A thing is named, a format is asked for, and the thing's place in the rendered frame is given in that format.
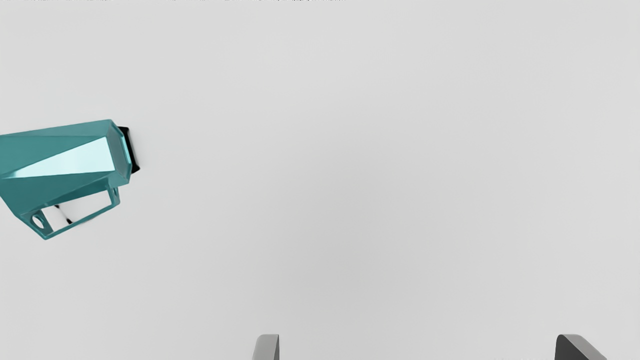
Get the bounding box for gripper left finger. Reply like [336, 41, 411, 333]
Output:
[252, 334, 280, 360]

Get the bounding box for teal faceted mug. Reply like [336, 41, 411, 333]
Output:
[0, 119, 134, 241]

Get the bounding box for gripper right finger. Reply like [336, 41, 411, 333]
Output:
[554, 334, 609, 360]

